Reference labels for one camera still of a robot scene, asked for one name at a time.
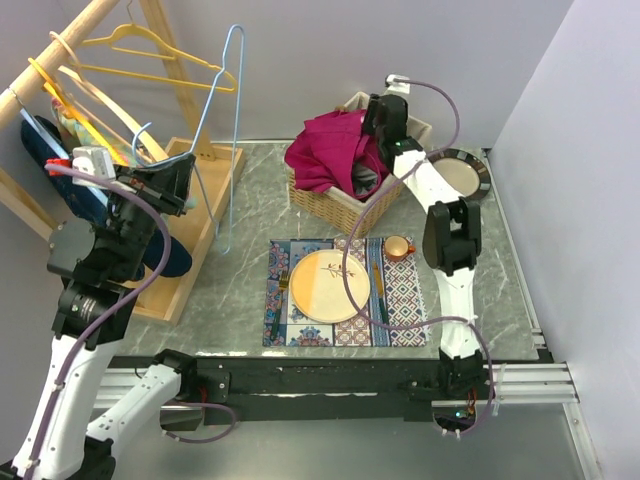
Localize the gold fork green handle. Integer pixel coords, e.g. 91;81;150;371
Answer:
270;271;290;342

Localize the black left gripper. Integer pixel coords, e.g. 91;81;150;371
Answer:
102;151;196;278

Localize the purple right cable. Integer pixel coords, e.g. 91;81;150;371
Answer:
342;80;497;441

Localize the pastel floral skirt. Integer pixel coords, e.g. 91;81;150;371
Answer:
51;98;131;165

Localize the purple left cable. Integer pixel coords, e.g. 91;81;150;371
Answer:
24;162;239;480

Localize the yellow cream dinner plate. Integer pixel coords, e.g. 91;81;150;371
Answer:
289;249;371;324

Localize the light blue wide hanger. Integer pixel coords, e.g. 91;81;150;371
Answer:
20;109;107;223

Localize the cream wooden hanger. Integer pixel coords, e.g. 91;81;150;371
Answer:
49;31;168;166

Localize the striped rim dark plate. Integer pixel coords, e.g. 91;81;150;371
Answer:
430;148;492;200

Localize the orange cup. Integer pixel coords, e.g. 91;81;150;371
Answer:
383;235;416;262

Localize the purple cable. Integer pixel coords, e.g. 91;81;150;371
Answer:
24;162;239;480
342;80;497;441

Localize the orange plastic hanger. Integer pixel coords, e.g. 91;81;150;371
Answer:
28;57;116;155

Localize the blue wire hanger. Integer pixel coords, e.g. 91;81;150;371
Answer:
130;23;246;256

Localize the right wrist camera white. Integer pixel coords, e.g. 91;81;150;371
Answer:
384;74;411;98

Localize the yellow plastic hanger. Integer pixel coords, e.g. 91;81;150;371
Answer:
80;23;238;93

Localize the magenta pleated skirt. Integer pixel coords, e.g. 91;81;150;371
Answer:
284;109;390;201

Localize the dark denim skirt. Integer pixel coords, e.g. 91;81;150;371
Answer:
19;115;194;281

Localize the aluminium frame rail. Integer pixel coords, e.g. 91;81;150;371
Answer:
89;329;601;480

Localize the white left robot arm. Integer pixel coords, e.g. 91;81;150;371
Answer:
1;153;199;479

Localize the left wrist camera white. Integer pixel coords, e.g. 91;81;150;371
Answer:
45;146;116;181

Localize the gold knife green handle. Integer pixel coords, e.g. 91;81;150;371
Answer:
372;262;389;328

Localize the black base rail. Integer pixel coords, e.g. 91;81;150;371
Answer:
109;352;501;431

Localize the wicker basket with liner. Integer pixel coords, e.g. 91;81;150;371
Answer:
285;92;404;238

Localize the wooden clothes rack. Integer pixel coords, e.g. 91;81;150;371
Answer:
1;1;245;325

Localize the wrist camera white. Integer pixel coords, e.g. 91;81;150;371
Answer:
45;146;116;181
384;74;411;98

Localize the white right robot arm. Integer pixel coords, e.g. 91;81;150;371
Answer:
362;94;486;399

